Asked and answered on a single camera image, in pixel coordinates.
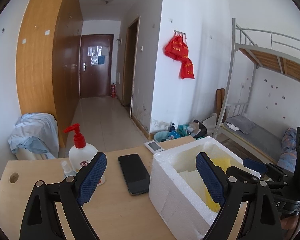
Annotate yellow foam fruit net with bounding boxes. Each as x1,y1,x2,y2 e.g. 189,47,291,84
204,158,231,213

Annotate blue patterned quilt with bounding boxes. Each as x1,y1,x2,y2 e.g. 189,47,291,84
277,128,297,173

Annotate grey pillow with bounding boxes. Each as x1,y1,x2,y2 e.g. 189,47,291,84
226,115,255,134

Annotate small clear spray bottle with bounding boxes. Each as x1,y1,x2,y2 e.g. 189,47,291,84
61,160,76,178

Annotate green basket with clutter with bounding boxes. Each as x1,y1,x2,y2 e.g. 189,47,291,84
177,120,207,140

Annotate white styrofoam box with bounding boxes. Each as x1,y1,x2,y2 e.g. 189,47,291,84
148,136,262,240

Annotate white lotion pump bottle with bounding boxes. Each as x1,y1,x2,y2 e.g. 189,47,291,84
63,123,98,173

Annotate blue plastic basin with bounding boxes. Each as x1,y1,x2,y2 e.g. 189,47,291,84
154,131,180,142

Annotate light blue crumpled cloth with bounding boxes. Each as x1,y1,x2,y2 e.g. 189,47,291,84
8,113,59,159

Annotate white small digital device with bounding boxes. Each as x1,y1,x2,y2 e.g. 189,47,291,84
145,140,164,154

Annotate black smartphone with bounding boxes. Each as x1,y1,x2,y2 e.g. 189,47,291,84
118,153,150,196

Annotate white metal bunk bed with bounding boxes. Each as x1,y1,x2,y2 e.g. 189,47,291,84
213,20,300,163

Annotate red hanging bags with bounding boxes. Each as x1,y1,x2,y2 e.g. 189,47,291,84
164,31,195,80

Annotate red fire extinguisher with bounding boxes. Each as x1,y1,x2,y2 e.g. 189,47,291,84
110,83,116,98

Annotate dark brown entrance door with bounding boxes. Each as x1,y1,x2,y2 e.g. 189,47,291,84
79,34,114,99

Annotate wooden wardrobe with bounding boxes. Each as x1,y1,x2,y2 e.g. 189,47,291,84
16,0,83,147

